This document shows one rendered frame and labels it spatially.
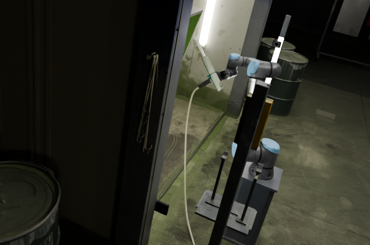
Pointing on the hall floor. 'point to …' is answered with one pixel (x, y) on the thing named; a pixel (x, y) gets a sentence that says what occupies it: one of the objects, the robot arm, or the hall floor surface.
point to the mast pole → (285, 25)
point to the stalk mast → (239, 159)
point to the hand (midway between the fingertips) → (211, 79)
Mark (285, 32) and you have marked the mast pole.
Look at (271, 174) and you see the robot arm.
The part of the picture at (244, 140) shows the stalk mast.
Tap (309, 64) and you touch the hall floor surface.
